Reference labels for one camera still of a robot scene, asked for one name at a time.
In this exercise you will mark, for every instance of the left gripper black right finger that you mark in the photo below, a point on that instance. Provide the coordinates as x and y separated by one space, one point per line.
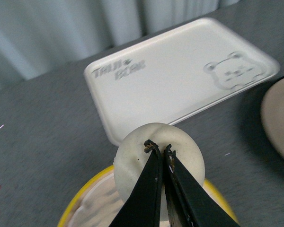
188 204

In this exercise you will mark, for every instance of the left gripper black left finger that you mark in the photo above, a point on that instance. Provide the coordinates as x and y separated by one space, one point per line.
142 208

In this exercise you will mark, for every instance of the white steamed bun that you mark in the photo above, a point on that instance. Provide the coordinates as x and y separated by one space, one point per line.
131 158

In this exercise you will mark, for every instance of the brown plate with black rim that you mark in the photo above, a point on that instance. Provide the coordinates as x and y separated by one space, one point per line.
272 115

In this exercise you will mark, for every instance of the white rectangular bear tray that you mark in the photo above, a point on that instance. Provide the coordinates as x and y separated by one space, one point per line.
174 75

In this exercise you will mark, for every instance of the white mesh steamer liner cloth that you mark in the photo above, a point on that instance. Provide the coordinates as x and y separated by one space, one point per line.
97 205

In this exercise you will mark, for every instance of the yellow rimmed wooden steamer basket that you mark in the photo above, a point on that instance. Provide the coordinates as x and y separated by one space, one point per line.
90 189

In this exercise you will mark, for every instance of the grey pleated curtain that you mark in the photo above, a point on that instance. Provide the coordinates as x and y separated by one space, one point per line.
37 36

